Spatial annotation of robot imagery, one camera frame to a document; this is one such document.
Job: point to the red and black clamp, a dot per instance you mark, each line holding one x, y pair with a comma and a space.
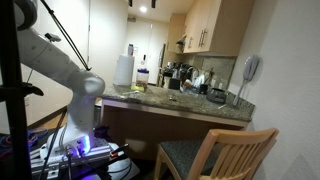
119, 150

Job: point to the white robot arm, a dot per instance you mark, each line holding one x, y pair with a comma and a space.
80, 100

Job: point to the white paper towel roll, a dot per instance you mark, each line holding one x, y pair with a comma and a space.
124, 70

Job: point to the white plastic spoon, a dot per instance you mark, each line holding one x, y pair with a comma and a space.
130, 93

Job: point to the grey wall phone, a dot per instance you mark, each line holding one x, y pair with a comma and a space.
250, 68

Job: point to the wooden chair with grey seat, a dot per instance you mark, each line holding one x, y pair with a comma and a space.
186, 156

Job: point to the metal robot mounting platform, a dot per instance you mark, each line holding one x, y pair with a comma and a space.
66, 156

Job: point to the wooden counter cabinet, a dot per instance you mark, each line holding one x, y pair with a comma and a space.
150, 130

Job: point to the thin black rod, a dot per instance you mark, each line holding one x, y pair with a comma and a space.
66, 36

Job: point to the beige upper cabinets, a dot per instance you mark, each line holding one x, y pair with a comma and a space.
216, 26

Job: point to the black coffee maker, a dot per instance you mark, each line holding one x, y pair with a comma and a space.
173, 81

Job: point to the clear jar with blue lid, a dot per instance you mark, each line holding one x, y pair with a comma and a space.
142, 80

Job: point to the yellow-green cup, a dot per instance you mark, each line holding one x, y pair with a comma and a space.
136, 88

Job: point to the curved kitchen faucet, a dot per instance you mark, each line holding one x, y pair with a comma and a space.
192, 70

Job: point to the thin white stick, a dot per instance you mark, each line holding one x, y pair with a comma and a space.
222, 106

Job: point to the round ceiling light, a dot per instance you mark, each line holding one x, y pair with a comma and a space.
143, 9

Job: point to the small dark countertop item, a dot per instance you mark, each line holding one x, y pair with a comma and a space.
172, 98

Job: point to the black tripod pole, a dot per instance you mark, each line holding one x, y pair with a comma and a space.
13, 100

